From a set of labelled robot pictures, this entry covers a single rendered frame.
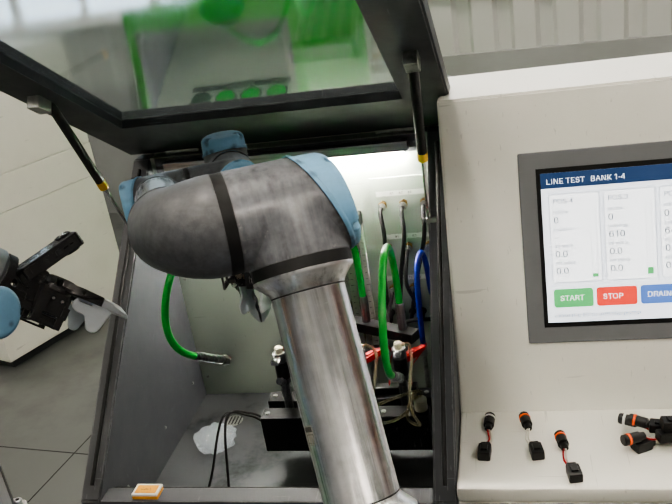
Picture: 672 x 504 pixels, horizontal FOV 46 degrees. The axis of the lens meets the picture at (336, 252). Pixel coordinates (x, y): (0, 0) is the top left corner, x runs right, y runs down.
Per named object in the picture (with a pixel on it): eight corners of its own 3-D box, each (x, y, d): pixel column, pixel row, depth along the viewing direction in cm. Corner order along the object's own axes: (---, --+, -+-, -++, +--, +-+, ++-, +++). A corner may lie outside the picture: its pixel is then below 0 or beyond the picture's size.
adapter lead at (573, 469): (583, 483, 128) (583, 472, 128) (569, 484, 129) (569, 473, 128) (565, 437, 140) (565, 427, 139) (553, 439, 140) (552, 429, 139)
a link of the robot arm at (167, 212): (133, 311, 82) (131, 237, 128) (237, 285, 84) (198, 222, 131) (105, 202, 79) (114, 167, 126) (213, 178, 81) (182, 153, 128)
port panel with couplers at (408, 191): (384, 314, 178) (366, 183, 167) (386, 307, 181) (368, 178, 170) (442, 311, 175) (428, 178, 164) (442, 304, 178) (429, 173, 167)
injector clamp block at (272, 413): (272, 479, 165) (259, 417, 159) (283, 449, 174) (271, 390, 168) (436, 479, 157) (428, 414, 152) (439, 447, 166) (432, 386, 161)
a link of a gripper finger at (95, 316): (116, 343, 133) (62, 323, 130) (129, 310, 135) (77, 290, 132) (118, 342, 130) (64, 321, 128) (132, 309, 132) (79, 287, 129)
